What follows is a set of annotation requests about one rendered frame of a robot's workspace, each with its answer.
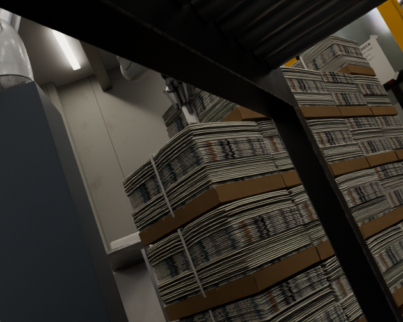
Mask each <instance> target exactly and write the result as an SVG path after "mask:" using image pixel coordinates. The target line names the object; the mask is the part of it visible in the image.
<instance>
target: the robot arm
mask: <svg viewBox="0 0 403 322"><path fill-rule="evenodd" d="M20 19H21V16H18V15H16V14H14V13H11V12H8V11H6V10H4V9H1V8H0V92H2V91H5V90H7V89H11V88H14V87H17V86H20V85H23V84H26V83H29V82H32V81H34V77H33V71H32V68H31V64H30V61H29V58H28V54H27V52H26V49H25V46H24V44H23V42H22V40H21V38H20V36H19V34H18V31H19V25H20ZM117 60H118V61H119V62H120V69H121V72H122V75H123V76H124V77H125V78H126V79H127V80H129V81H134V82H135V81H140V80H141V79H143V78H144V77H146V76H147V75H148V74H149V73H150V72H151V71H152V70H151V69H149V68H146V67H144V66H141V65H139V64H136V63H133V62H132V61H129V60H126V59H124V58H122V57H119V56H117ZM161 76H162V78H163V79H164V80H165V83H166V90H164V91H163V93H164V94H165V95H166V96H167V97H168V98H169V100H170V102H171V103H172V104H173V106H174V108H175V109H176V110H181V111H182V113H183V115H184V117H185V118H186V120H187V122H188V124H189V125H195V124H197V120H196V118H195V116H194V113H193V112H194V110H193V107H192V105H191V102H192V100H194V96H193V91H192V88H191V86H190V85H188V84H185V83H183V82H180V81H178V80H176V79H173V78H171V77H168V76H166V75H163V74H161Z"/></svg>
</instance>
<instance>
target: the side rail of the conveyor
mask: <svg viewBox="0 0 403 322"><path fill-rule="evenodd" d="M0 8H1V9H4V10H6V11H8V12H11V13H14V14H16V15H18V16H21V17H23V18H25V19H28V20H31V21H33V22H36V23H38V24H40V25H43V26H45V27H48V28H50V29H53V30H55V31H57V32H60V33H63V34H64V35H67V36H70V37H72V38H75V39H77V40H80V41H82V42H84V43H87V44H90V45H92V46H94V47H97V48H99V49H102V50H104V51H107V52H109V53H112V54H114V55H116V56H119V57H121V58H124V59H126V60H129V61H132V62H133V63H136V64H139V65H141V66H144V67H146V68H149V69H151V70H153V71H156V72H159V73H161V74H163V75H166V76H168V77H171V78H173V79H176V80H178V81H180V82H183V83H185V84H188V85H190V86H193V87H195V88H198V89H200V90H202V91H205V92H208V93H210V94H212V95H215V96H218V97H220V98H222V99H225V100H228V101H229V102H232V103H234V104H237V105H240V106H242V107H245V108H247V109H249V110H251V111H254V112H257V113H259V114H262V115H264V116H267V117H268V118H271V119H273V118H274V117H276V116H277V115H279V114H281V113H283V112H285V111H286V110H288V109H290V108H291V107H295V108H296V109H299V110H301V109H300V107H299V105H298V103H297V101H296V99H295V97H294V95H293V93H292V91H291V89H290V86H289V84H288V82H287V80H286V78H285V76H284V74H283V72H282V70H281V68H280V67H279V68H277V69H275V70H273V69H272V68H270V67H269V65H268V64H267V63H266V62H265V60H263V61H261V60H259V59H258V58H257V57H256V56H255V55H254V53H253V52H252V51H251V49H249V50H245V49H243V48H242V47H241V46H240V45H239V43H238V42H237V40H236V39H235V37H232V38H228V37H227V36H225V35H224V34H223V33H222V32H221V31H220V29H219V28H218V26H217V25H216V23H215V21H214V22H212V23H211V24H209V23H207V22H205V21H204V20H203V19H202V18H201V17H200V16H199V15H198V14H197V12H196V11H195V9H194V8H193V6H192V4H191V2H190V3H189V4H187V5H182V4H180V3H179V2H178V1H176V0H0Z"/></svg>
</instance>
